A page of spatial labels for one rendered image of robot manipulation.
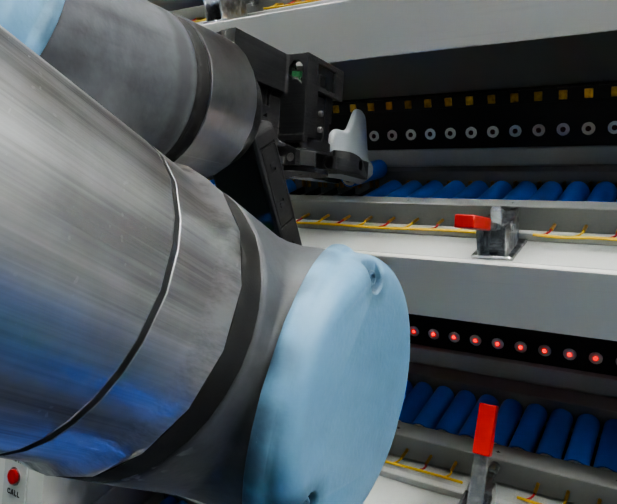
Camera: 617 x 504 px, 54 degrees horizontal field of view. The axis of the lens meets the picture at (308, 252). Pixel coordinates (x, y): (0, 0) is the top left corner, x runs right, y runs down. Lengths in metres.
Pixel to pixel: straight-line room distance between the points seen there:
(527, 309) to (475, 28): 0.20
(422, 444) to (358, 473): 0.32
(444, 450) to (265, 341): 0.37
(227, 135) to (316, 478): 0.23
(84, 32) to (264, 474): 0.20
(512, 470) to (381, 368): 0.31
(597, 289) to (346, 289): 0.27
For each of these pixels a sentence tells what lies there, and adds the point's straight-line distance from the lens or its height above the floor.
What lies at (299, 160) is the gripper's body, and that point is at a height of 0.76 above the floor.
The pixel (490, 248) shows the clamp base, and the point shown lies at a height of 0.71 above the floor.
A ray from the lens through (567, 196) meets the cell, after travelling 0.50.
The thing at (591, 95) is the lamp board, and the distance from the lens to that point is 0.58.
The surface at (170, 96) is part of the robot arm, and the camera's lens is 0.32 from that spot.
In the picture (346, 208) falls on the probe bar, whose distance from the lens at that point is 0.52.
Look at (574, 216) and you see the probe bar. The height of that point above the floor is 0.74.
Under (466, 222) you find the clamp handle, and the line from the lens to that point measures 0.37.
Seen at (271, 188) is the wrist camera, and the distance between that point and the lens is 0.41.
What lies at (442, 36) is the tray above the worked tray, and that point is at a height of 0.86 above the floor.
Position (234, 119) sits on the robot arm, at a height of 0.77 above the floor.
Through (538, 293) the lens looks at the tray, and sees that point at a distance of 0.42.
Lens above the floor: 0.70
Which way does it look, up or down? level
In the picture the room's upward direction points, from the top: 5 degrees clockwise
